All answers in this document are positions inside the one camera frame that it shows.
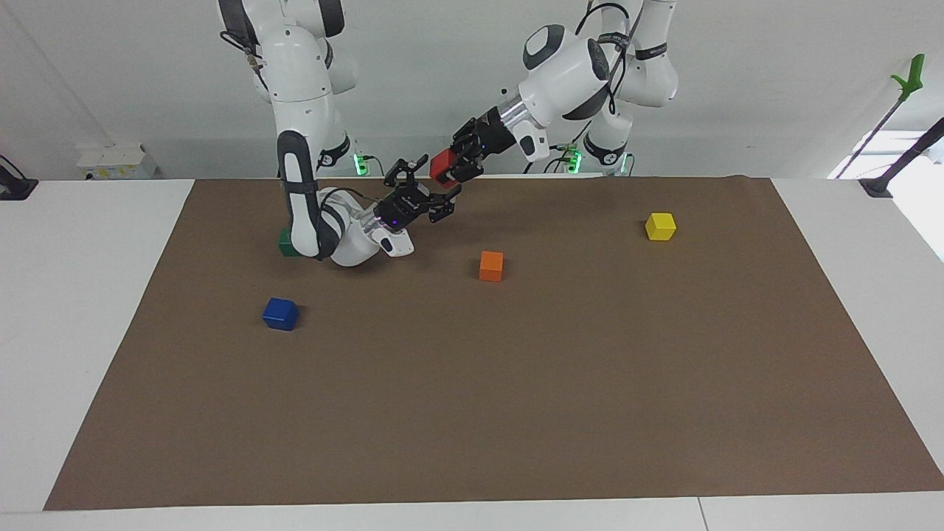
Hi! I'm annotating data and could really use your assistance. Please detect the red wooden block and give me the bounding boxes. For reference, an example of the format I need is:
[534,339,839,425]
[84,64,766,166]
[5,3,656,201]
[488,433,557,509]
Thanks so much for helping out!
[429,149,462,186]

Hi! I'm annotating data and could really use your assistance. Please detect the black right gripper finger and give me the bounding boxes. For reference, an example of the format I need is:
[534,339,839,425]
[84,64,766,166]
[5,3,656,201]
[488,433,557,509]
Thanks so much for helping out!
[383,153,431,195]
[427,184,464,224]

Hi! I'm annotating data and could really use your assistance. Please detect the brown paper mat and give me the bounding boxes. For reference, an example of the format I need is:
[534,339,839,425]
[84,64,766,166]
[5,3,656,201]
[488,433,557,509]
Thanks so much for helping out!
[43,176,944,511]

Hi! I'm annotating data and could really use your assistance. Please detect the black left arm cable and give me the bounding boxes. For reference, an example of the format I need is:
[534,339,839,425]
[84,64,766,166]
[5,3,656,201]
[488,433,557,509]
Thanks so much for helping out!
[586,2,636,115]

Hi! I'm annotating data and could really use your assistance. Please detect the blue wooden block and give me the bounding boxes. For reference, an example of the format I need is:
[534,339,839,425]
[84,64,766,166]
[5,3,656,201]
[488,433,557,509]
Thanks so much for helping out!
[262,297,300,332]

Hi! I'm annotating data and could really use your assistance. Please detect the white socket box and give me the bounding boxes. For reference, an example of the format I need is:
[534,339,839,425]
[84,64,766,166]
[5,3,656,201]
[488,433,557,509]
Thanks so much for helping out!
[76,142,160,182]

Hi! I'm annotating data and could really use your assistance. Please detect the black table clamp stand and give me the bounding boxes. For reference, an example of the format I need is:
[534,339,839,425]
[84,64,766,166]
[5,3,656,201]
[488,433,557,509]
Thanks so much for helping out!
[859,117,944,198]

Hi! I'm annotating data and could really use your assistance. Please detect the black table clamp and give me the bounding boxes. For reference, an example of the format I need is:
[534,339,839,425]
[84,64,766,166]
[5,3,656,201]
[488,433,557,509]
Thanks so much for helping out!
[0,155,39,201]

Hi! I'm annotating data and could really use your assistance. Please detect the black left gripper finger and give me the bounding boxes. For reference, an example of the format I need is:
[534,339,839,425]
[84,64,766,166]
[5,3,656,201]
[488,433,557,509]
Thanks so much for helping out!
[448,158,486,186]
[451,117,482,153]

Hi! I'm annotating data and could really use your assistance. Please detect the black left base cable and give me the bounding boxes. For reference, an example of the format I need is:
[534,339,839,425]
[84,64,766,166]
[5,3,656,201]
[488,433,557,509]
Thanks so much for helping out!
[547,118,594,175]

